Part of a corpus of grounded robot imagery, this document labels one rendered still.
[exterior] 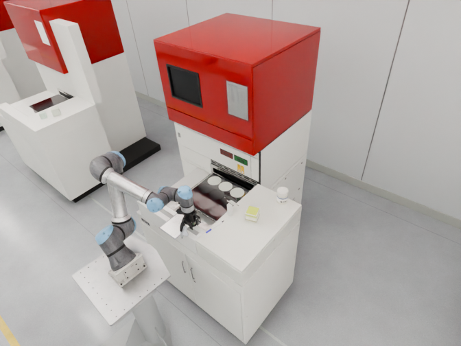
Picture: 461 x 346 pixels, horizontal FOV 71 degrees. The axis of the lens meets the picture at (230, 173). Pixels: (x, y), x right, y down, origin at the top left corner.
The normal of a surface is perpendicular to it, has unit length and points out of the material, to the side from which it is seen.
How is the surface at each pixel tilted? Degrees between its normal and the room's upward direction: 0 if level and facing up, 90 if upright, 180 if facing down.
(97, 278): 0
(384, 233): 0
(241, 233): 0
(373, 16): 90
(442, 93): 90
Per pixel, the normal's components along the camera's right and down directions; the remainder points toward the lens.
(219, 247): -0.05, -0.77
